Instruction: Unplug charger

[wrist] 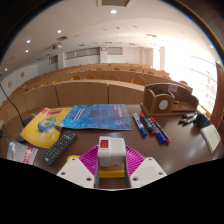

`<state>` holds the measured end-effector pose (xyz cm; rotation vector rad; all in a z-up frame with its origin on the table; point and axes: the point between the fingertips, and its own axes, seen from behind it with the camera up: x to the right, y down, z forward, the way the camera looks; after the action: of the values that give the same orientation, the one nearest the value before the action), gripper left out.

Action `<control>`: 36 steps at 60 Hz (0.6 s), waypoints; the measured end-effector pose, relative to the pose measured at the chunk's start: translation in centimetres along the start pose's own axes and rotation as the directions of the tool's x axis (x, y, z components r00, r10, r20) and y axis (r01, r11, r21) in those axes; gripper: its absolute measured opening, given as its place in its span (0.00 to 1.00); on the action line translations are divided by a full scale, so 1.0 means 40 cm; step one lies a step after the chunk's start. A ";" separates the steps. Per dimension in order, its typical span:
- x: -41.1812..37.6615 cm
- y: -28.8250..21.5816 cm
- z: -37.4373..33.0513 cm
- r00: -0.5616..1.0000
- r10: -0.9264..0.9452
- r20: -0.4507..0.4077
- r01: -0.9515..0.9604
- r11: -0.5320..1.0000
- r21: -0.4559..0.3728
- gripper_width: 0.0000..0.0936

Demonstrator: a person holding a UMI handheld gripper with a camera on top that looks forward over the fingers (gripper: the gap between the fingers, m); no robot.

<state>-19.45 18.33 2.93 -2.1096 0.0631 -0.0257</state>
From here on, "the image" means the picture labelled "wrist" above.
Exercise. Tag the black gooseneck desk microphone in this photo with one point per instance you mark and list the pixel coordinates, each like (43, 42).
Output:
(26, 125)

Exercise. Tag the blue white marker pen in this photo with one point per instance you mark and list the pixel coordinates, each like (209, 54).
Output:
(140, 125)

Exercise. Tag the blue booklet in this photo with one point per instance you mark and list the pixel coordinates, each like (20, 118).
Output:
(96, 116)

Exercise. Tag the recessed ceiling lights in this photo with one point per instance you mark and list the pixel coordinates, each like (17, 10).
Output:
(113, 11)

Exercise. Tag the white paper pad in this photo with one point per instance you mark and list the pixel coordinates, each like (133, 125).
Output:
(211, 137)

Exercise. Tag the red-capped black marker pen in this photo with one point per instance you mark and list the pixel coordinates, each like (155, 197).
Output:
(161, 130)
(147, 124)

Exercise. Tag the black handheld microphone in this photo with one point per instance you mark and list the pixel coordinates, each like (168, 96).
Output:
(201, 120)

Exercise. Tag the blue-capped black marker pen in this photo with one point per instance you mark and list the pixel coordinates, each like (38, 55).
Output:
(160, 136)

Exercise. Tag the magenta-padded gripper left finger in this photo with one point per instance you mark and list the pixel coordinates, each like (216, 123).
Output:
(75, 170)

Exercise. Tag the wooden lecture hall seat rows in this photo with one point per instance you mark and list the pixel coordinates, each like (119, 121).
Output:
(83, 93)

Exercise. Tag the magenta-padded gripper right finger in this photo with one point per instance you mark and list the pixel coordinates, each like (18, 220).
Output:
(148, 170)

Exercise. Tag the white red plastic package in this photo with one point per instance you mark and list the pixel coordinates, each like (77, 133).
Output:
(21, 152)

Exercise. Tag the black remote control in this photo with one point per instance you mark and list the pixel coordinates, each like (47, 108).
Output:
(60, 148)

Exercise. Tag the wooden desk organizer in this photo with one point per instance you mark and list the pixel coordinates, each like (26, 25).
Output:
(156, 100)

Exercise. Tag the ceiling air vent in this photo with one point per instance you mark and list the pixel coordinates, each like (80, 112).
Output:
(115, 2)

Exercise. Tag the white charger with red switch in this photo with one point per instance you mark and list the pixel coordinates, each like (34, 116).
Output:
(111, 151)

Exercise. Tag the ceiling projector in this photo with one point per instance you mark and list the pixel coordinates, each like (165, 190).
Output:
(57, 46)

